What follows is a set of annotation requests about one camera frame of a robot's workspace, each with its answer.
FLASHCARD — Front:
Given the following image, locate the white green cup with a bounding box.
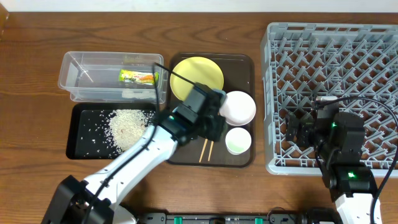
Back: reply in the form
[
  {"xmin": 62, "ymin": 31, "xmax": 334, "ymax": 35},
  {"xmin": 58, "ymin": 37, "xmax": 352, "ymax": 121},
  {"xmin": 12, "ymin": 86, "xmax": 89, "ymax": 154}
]
[{"xmin": 225, "ymin": 128, "xmax": 252, "ymax": 155}]

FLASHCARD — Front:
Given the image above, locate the white tissue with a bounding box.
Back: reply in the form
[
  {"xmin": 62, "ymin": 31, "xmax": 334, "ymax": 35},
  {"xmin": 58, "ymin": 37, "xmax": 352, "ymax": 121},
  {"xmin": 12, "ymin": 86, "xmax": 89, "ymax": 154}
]
[{"xmin": 121, "ymin": 89, "xmax": 156, "ymax": 100}]

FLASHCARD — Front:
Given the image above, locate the green snack wrapper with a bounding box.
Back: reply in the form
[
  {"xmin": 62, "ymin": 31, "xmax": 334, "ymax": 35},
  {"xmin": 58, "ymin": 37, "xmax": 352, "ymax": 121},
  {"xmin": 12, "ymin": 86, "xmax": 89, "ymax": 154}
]
[{"xmin": 119, "ymin": 70, "xmax": 159, "ymax": 85}]

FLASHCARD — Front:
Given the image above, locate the white rice pile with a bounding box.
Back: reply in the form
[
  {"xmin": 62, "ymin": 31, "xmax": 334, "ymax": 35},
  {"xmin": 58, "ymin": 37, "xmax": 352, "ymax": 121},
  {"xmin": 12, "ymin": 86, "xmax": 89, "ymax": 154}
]
[{"xmin": 80, "ymin": 108, "xmax": 155, "ymax": 155}]

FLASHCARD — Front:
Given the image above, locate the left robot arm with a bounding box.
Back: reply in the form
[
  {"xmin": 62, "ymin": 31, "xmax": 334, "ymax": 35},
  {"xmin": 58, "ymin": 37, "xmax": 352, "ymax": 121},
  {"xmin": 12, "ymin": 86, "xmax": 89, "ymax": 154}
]
[{"xmin": 42, "ymin": 83, "xmax": 226, "ymax": 223}]

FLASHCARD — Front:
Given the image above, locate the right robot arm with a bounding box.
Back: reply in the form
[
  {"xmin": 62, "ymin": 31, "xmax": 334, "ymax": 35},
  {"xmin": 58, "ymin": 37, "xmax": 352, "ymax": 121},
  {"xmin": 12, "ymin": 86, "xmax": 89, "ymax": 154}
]
[{"xmin": 285, "ymin": 109, "xmax": 382, "ymax": 223}]

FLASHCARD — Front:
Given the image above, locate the grey dishwasher rack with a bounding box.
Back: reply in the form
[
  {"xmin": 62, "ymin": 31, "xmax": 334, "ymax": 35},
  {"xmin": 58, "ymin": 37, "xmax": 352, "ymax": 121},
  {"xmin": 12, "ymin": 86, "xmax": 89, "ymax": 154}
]
[{"xmin": 261, "ymin": 22, "xmax": 397, "ymax": 177}]

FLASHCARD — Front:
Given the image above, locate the left wooden chopstick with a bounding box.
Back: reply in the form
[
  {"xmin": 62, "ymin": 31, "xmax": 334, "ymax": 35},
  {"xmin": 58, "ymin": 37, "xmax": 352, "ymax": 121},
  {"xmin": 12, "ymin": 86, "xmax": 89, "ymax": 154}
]
[{"xmin": 198, "ymin": 139, "xmax": 208, "ymax": 163}]

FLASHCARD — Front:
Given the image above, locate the wooden chopstick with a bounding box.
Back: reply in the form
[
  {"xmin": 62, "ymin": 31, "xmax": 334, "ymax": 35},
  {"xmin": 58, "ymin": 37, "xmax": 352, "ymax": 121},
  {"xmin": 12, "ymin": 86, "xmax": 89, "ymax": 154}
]
[
  {"xmin": 198, "ymin": 139, "xmax": 208, "ymax": 163},
  {"xmin": 208, "ymin": 141, "xmax": 214, "ymax": 162}
]

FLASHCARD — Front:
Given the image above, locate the right wooden chopstick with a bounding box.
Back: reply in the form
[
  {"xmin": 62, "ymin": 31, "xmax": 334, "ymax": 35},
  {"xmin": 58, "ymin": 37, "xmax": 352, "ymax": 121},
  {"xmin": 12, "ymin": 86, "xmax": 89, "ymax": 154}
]
[{"xmin": 208, "ymin": 141, "xmax": 214, "ymax": 162}]

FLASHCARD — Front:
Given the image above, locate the yellow plate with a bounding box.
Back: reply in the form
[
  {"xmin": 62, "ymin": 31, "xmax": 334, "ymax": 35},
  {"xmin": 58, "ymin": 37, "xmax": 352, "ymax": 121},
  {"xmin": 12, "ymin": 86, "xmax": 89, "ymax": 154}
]
[{"xmin": 170, "ymin": 57, "xmax": 224, "ymax": 101}]

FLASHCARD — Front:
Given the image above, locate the dark brown serving tray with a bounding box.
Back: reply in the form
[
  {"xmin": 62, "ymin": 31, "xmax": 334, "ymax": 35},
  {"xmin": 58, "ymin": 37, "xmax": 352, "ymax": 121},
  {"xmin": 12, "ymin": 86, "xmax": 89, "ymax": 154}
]
[{"xmin": 167, "ymin": 53, "xmax": 255, "ymax": 168}]

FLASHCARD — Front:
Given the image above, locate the black tray bin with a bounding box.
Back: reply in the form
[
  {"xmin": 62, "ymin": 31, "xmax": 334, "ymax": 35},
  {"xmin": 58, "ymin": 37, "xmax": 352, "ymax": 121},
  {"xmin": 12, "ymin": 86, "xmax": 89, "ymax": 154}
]
[{"xmin": 66, "ymin": 103, "xmax": 155, "ymax": 159}]

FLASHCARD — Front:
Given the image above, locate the clear plastic bin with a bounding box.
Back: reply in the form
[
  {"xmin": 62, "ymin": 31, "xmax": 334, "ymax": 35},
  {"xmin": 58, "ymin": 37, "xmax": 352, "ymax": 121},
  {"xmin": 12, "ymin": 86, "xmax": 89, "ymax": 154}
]
[{"xmin": 58, "ymin": 52, "xmax": 168, "ymax": 104}]

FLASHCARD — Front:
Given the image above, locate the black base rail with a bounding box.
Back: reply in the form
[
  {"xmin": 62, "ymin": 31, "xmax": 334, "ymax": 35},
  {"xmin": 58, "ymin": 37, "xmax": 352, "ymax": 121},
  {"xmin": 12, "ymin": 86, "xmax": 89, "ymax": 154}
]
[{"xmin": 124, "ymin": 205, "xmax": 343, "ymax": 224}]

